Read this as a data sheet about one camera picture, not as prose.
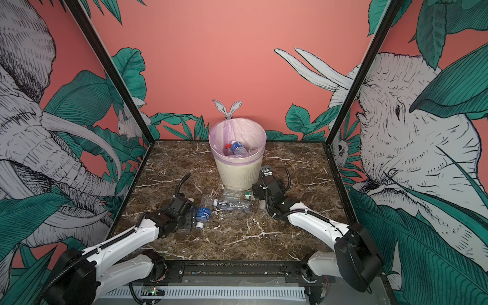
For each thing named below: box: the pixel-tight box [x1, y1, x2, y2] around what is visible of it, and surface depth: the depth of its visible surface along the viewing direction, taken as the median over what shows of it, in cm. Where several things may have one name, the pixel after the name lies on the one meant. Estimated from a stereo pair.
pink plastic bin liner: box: [208, 118, 267, 166], surface depth 92 cm
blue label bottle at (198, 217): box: [195, 207, 202, 231], surface depth 85 cm
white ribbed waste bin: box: [214, 158, 264, 190], surface depth 88 cm
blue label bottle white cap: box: [195, 194, 215, 230], surface depth 87 cm
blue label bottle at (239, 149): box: [231, 139, 248, 159], surface depth 94 cm
